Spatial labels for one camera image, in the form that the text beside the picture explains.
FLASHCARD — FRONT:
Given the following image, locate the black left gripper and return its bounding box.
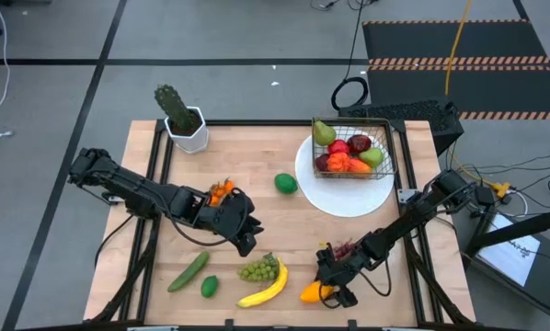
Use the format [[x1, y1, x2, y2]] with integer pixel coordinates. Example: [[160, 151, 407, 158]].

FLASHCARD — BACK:
[[194, 188, 266, 258]]

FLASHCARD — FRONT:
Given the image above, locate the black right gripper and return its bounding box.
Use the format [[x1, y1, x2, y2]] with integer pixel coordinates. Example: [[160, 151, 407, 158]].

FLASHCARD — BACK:
[[315, 245, 373, 310]]

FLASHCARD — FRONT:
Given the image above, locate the yellow orange lemon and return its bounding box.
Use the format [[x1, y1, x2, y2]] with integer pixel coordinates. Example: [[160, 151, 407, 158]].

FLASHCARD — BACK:
[[300, 280, 336, 304]]

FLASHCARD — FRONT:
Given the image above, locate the yellow banana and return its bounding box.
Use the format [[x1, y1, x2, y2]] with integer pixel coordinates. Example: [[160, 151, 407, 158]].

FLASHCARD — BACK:
[[236, 257, 289, 309]]

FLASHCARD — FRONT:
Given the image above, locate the large green lime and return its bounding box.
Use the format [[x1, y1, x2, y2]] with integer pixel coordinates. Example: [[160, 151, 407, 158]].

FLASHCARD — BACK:
[[273, 173, 299, 195]]

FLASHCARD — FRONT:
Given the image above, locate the small green lime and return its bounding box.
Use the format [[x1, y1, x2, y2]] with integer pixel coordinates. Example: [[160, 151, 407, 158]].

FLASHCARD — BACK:
[[200, 274, 220, 299]]

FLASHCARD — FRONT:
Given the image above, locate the green cucumber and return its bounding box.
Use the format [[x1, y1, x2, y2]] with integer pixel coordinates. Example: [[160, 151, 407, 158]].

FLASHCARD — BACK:
[[166, 249, 212, 293]]

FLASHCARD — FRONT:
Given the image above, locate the red bell pepper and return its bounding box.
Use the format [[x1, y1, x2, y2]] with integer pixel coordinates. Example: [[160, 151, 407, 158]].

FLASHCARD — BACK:
[[326, 151, 352, 174]]

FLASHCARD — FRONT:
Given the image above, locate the red orange mango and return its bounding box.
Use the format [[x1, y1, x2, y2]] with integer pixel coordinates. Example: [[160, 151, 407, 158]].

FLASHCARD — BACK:
[[347, 157, 372, 175]]

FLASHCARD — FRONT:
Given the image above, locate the bright red round fruit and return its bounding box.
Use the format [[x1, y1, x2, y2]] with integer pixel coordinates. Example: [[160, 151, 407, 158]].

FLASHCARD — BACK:
[[327, 139, 351, 156]]

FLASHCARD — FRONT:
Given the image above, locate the green pear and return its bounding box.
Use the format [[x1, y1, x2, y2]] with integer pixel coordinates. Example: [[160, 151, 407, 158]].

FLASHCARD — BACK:
[[313, 120, 338, 147]]

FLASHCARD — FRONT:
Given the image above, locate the pale green fruit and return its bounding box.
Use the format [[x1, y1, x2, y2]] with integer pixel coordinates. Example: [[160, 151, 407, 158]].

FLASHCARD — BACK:
[[358, 146, 385, 169]]

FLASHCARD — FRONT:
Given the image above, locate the dark red apple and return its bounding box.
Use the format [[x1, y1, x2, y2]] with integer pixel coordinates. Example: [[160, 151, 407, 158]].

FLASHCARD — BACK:
[[347, 133, 372, 155]]

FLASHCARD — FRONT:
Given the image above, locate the red grape bunch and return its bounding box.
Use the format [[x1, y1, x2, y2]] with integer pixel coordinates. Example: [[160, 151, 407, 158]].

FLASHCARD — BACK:
[[332, 237, 357, 261]]

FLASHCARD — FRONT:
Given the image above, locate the green grape bunch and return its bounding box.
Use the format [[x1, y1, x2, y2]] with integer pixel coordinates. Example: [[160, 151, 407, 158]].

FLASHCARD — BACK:
[[236, 252, 280, 283]]

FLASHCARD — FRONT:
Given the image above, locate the small orange tomatoes cluster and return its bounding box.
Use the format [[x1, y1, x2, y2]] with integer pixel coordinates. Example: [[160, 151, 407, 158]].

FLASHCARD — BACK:
[[208, 178, 236, 207]]

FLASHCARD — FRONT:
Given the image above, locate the white plate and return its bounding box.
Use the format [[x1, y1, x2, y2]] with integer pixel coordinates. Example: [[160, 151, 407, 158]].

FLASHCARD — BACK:
[[294, 126, 395, 218]]

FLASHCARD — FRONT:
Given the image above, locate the green cactus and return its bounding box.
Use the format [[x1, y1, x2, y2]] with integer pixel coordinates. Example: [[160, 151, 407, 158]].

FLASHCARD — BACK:
[[154, 84, 201, 134]]

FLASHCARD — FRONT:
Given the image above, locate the monitor with white screen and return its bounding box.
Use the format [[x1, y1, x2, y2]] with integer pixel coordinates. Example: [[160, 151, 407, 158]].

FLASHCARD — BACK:
[[458, 209, 550, 318]]

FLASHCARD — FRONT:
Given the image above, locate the black perforated box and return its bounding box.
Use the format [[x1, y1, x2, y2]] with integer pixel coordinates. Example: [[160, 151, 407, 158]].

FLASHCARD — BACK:
[[338, 99, 465, 157]]

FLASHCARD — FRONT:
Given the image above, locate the black support beam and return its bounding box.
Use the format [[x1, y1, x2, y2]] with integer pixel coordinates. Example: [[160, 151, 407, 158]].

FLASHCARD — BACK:
[[465, 215, 550, 257]]

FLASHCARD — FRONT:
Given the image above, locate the black hazard-striped floor mat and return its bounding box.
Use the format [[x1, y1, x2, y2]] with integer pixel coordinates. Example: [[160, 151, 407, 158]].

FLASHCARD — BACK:
[[361, 18, 550, 121]]

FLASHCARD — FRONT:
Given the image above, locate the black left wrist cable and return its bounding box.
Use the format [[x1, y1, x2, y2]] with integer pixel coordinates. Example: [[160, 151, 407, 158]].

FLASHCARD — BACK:
[[164, 201, 253, 247]]

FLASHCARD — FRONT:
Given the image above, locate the wire basket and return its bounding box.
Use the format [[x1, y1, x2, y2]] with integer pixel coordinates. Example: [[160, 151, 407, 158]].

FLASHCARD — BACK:
[[310, 117, 398, 180]]

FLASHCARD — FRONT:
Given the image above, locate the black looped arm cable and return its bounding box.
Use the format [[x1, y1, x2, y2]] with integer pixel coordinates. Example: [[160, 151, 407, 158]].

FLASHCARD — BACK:
[[94, 213, 133, 268]]

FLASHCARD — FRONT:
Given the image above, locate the black hanging coiled cable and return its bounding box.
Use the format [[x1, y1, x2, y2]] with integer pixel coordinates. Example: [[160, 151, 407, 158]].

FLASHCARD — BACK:
[[330, 0, 371, 111]]

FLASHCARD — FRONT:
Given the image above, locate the yellow cable connector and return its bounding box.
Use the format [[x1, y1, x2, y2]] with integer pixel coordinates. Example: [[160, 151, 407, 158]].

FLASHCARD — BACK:
[[488, 181, 513, 200]]

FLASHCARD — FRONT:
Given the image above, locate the yellow hanging cable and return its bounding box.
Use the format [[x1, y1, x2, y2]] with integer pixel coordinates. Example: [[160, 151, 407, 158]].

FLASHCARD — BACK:
[[443, 0, 474, 97]]

